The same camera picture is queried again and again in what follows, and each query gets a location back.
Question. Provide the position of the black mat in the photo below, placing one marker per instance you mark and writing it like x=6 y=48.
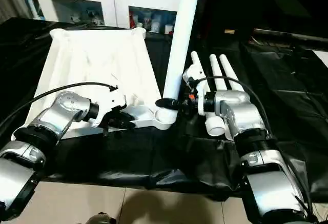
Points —
x=154 y=157

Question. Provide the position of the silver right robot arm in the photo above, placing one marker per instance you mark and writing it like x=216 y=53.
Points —
x=256 y=142

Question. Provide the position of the white plastic table top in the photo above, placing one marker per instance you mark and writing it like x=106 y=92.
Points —
x=92 y=65

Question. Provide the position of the black metal rail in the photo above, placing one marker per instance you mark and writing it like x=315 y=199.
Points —
x=292 y=35

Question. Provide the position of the white board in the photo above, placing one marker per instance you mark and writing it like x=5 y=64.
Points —
x=323 y=57

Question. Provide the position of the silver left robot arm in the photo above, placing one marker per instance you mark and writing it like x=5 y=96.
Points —
x=46 y=126

